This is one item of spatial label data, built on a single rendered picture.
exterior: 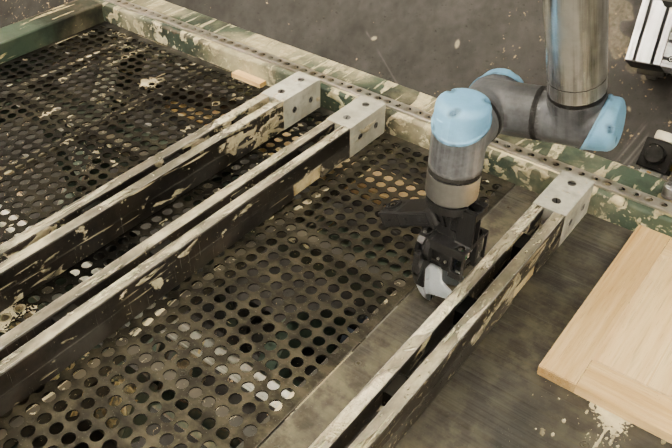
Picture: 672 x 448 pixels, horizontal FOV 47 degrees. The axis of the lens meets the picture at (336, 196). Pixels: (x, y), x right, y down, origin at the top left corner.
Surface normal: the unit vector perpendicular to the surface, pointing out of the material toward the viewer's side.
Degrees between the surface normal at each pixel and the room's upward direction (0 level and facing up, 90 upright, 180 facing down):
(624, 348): 57
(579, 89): 52
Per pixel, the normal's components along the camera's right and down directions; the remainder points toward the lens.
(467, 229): -0.61, 0.47
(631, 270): 0.01, -0.80
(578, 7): -0.10, 0.71
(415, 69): -0.50, -0.05
